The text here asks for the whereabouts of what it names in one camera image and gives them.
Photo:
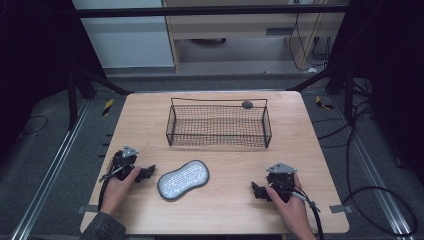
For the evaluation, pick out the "white cabinet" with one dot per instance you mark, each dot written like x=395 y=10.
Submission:
x=130 y=43

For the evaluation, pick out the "black horizontal bar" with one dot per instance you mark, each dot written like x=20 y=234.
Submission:
x=200 y=12

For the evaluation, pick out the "grey silver oval pad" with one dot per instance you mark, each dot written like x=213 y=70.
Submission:
x=183 y=180

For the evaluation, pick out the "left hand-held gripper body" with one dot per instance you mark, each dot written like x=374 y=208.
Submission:
x=124 y=161

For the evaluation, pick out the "aluminium floor rail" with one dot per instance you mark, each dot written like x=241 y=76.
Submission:
x=376 y=180
x=50 y=170

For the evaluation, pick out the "person's right hand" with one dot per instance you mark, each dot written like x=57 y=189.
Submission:
x=292 y=213

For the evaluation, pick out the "grey round disc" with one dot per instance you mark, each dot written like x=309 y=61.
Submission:
x=247 y=104

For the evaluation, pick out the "person's left hand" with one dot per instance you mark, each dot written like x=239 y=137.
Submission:
x=116 y=193

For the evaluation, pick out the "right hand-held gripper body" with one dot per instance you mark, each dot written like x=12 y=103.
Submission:
x=282 y=181

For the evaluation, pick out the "grey tape piece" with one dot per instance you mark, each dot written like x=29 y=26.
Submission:
x=87 y=209
x=340 y=209

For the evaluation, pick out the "yellow black striped tape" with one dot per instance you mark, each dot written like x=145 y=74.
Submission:
x=322 y=104
x=107 y=107

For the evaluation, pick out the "dark curtain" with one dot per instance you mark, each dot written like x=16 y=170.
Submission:
x=393 y=66
x=33 y=60

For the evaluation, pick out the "black metal stand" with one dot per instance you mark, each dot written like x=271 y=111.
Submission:
x=348 y=96
x=72 y=100

